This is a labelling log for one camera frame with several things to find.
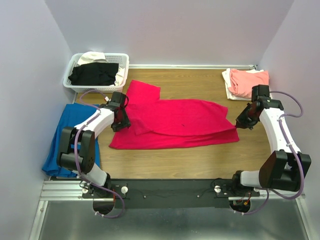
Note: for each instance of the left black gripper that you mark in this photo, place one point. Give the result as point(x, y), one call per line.
point(126, 123)

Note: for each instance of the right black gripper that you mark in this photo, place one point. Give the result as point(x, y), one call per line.
point(241, 122)

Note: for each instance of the red t shirt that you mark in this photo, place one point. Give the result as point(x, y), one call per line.
point(171, 123)

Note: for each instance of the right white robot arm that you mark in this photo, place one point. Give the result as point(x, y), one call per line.
point(286, 167)

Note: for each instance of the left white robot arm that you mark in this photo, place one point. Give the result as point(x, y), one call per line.
point(77, 145)

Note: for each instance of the pink folded t shirt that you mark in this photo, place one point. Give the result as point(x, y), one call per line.
point(242, 82)

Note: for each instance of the white folded t shirt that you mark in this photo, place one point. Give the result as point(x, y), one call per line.
point(226, 78)

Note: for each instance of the blue pleated cloth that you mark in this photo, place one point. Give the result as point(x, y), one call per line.
point(72, 115)

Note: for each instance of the black t shirt in basket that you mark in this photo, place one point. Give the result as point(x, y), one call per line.
point(94, 74)

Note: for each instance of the white plastic laundry basket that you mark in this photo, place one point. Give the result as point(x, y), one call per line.
point(121, 58)

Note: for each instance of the cream t shirt in basket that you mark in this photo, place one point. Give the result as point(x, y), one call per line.
point(99, 57)

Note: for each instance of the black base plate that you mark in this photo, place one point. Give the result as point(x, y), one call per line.
point(169, 193)

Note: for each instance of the aluminium rail frame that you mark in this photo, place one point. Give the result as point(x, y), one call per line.
point(64, 214)

